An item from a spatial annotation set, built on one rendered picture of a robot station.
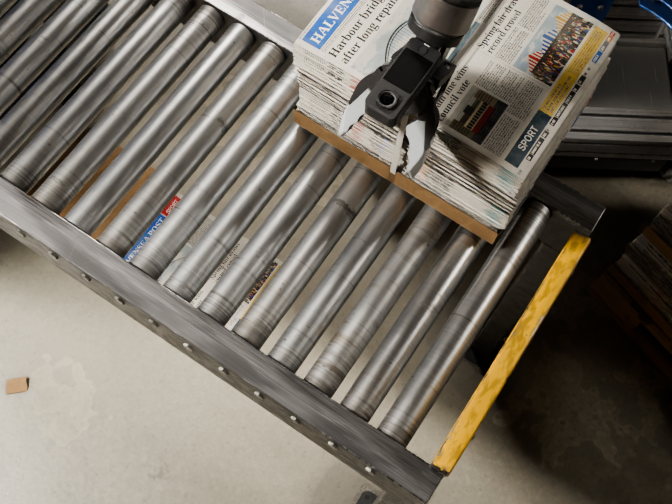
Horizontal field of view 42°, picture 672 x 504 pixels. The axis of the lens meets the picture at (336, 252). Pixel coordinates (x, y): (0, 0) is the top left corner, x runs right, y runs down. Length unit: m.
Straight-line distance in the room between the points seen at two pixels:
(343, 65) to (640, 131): 1.16
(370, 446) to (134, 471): 0.93
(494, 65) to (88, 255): 0.66
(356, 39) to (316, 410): 0.53
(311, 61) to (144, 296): 0.43
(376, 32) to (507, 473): 1.19
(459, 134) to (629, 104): 1.15
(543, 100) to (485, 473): 1.10
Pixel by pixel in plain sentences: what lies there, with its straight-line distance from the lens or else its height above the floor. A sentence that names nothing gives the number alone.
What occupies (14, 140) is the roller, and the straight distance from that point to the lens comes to 1.52.
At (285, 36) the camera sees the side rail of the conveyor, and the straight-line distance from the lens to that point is 1.55.
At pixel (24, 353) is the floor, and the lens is 2.23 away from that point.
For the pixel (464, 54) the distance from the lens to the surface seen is 1.27.
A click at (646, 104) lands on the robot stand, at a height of 0.21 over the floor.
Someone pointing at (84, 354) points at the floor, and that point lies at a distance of 2.20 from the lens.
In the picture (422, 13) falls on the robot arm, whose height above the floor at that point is 1.20.
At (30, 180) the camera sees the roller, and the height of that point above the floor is 0.79.
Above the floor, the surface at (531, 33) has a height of 1.03.
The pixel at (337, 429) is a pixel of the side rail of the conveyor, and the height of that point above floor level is 0.80.
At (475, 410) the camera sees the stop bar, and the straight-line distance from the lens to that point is 1.29.
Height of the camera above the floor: 2.06
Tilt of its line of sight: 68 degrees down
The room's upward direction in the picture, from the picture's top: 6 degrees clockwise
